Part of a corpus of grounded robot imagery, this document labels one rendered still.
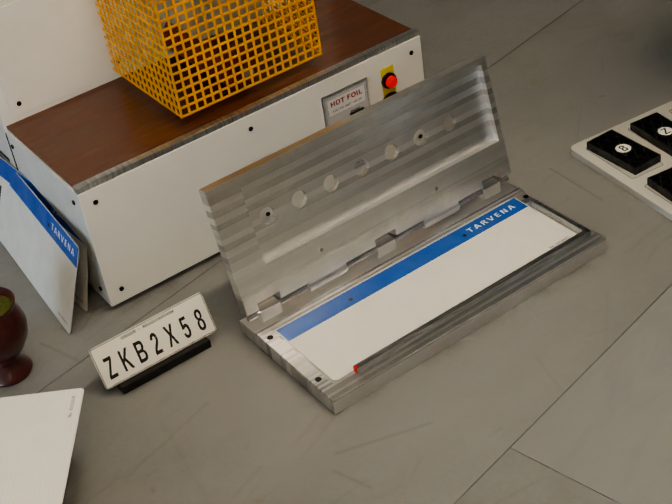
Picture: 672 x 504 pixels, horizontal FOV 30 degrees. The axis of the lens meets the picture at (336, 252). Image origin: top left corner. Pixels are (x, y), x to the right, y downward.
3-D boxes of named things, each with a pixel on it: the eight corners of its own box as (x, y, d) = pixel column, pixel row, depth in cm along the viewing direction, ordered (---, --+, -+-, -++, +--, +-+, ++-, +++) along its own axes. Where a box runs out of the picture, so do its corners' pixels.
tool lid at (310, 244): (204, 192, 149) (197, 189, 151) (251, 327, 157) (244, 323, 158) (484, 55, 167) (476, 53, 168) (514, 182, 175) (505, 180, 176)
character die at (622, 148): (635, 175, 175) (635, 168, 174) (586, 149, 182) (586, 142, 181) (660, 161, 177) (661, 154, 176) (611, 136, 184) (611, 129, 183)
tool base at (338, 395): (335, 415, 146) (331, 392, 144) (242, 332, 161) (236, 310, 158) (606, 251, 164) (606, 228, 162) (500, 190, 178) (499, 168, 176)
